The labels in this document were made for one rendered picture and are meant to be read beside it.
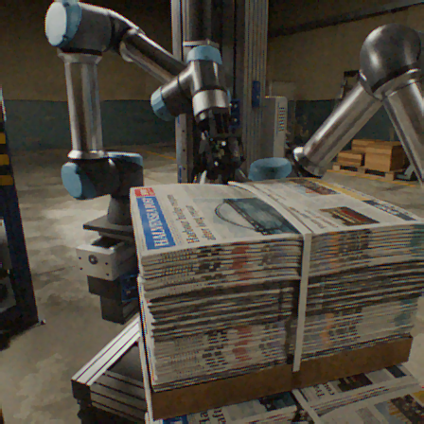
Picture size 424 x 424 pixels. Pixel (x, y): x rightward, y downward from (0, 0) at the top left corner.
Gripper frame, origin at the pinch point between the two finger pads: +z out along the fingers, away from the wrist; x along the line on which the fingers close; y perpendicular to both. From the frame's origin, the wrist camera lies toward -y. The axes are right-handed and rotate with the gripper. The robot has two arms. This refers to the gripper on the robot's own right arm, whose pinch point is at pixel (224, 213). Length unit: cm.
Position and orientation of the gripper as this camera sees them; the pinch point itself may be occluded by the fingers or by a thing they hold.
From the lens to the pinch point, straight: 70.9
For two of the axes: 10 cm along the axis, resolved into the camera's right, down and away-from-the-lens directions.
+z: 1.4, 9.7, -2.0
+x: 9.6, -0.8, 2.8
